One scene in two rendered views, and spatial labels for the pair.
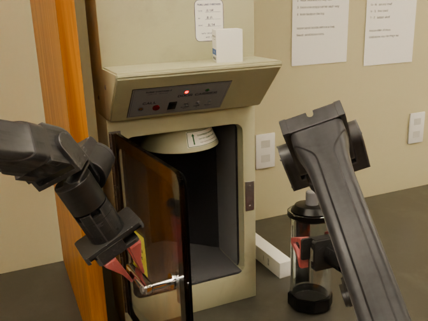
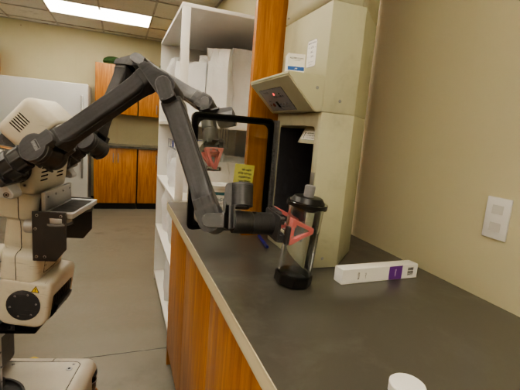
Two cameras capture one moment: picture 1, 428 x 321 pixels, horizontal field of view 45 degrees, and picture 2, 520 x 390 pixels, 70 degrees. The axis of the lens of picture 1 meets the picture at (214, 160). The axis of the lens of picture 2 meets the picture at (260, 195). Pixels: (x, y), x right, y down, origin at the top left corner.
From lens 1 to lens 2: 1.55 m
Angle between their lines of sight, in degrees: 89
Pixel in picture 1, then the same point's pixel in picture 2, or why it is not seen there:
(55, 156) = (196, 102)
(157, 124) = (289, 119)
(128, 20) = not seen: hidden behind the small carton
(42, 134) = (198, 94)
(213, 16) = (313, 50)
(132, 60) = not seen: hidden behind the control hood
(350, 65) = not seen: outside the picture
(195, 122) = (299, 121)
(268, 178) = (496, 254)
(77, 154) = (204, 105)
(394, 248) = (436, 355)
